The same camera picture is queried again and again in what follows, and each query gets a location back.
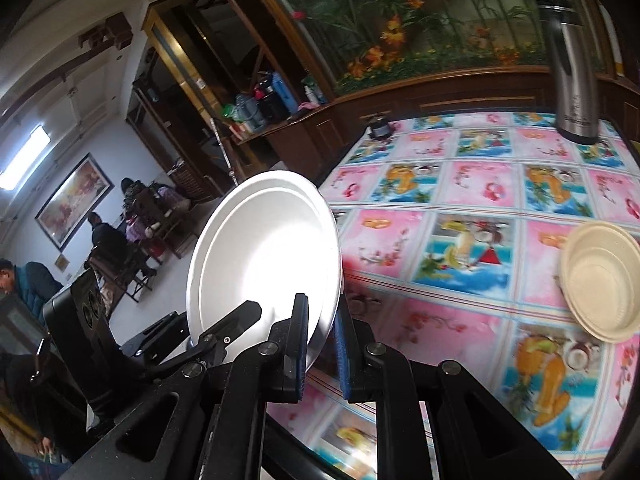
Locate small beige plastic bowl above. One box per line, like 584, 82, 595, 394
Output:
559, 221, 639, 344

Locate stainless steel thermos jug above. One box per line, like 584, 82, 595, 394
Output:
536, 0, 599, 145

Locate wooden sideboard cabinet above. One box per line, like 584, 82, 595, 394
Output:
234, 64, 640, 181

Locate white foam plate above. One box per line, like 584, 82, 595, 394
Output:
186, 170, 343, 365

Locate flower mural panel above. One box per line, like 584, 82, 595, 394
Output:
249, 0, 609, 98

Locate colourful patterned tablecloth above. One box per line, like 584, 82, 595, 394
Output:
267, 109, 640, 480

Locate framed wall painting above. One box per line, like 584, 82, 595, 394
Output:
35, 153, 114, 252

